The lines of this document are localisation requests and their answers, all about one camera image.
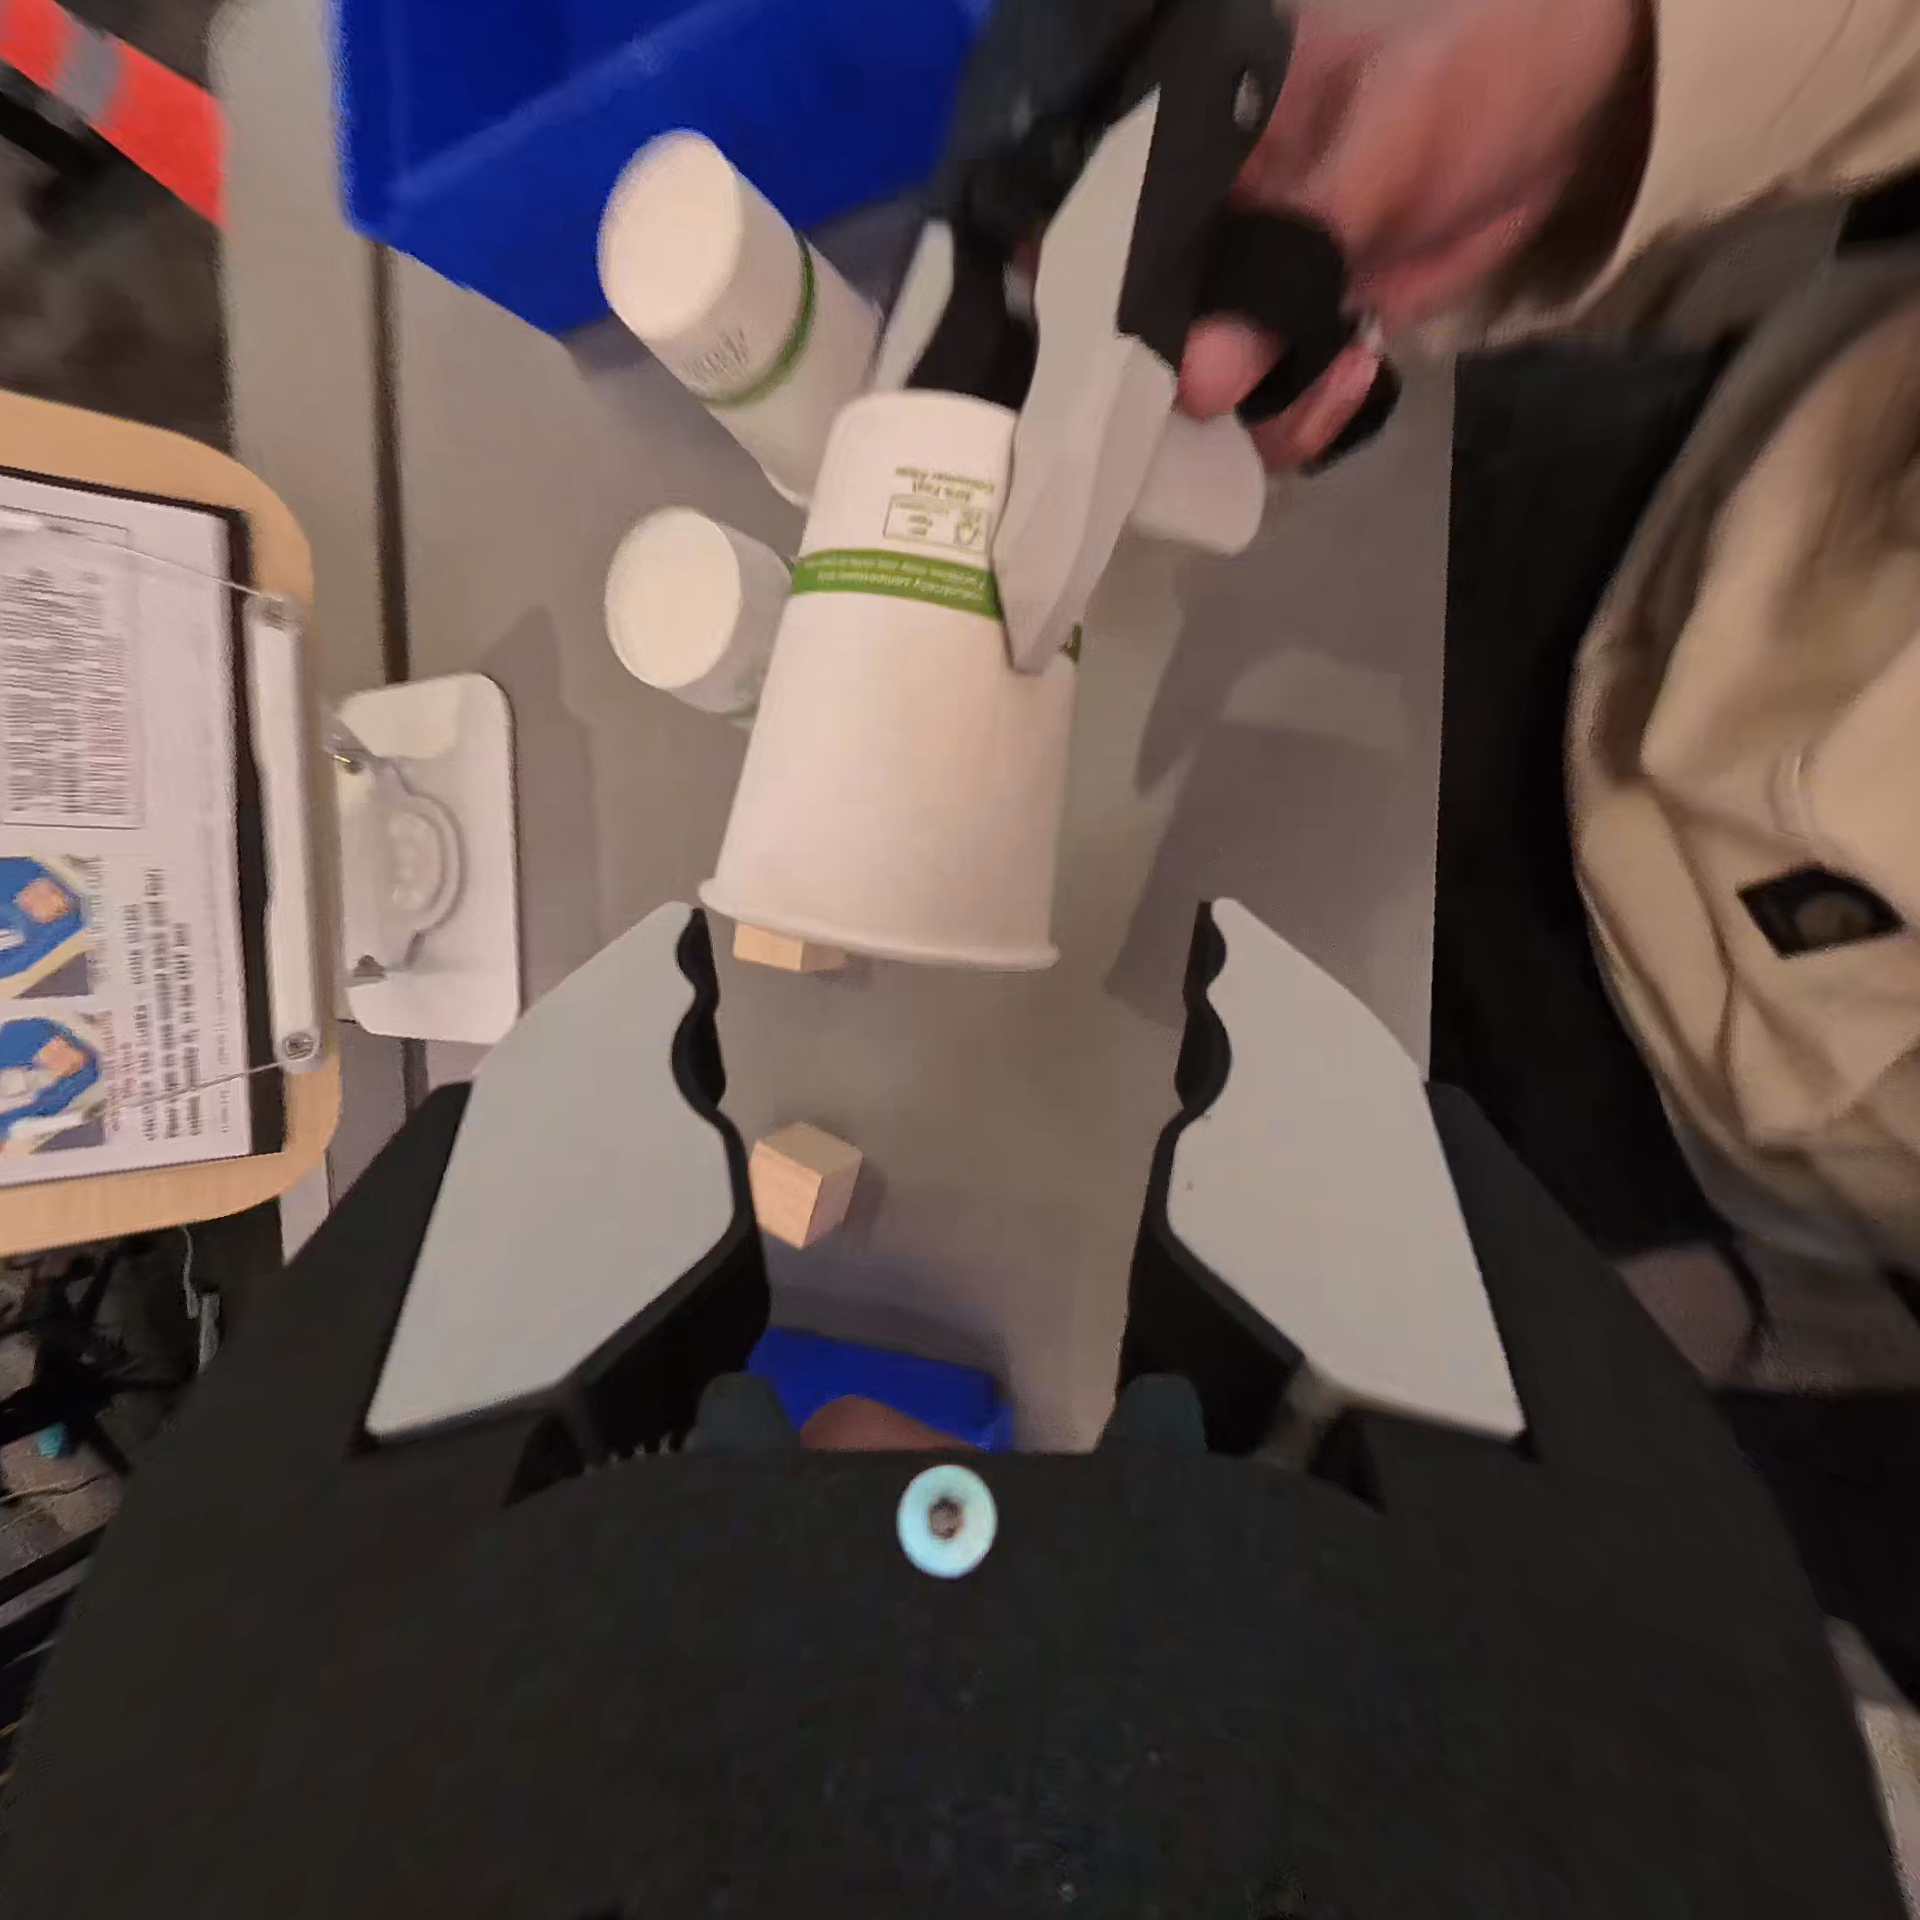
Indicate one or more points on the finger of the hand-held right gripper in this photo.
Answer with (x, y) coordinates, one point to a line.
(908, 324)
(1072, 451)

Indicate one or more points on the small wooden cube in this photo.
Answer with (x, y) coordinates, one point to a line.
(795, 1186)
(786, 949)

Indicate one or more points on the orange traffic cone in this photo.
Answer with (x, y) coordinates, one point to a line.
(136, 107)

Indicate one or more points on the person's right hand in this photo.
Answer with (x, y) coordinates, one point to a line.
(1440, 166)

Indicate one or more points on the white paper cup green band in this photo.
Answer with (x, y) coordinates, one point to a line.
(691, 255)
(885, 781)
(682, 601)

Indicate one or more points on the white clip bar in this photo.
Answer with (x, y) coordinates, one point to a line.
(284, 841)

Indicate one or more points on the printed instruction sheet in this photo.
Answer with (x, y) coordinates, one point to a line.
(90, 676)

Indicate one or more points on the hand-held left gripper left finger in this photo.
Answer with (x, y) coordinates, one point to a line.
(570, 1186)

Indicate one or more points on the blue plastic bin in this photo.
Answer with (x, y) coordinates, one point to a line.
(493, 121)
(900, 1367)

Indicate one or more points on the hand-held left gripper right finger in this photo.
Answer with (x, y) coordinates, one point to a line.
(1328, 1215)

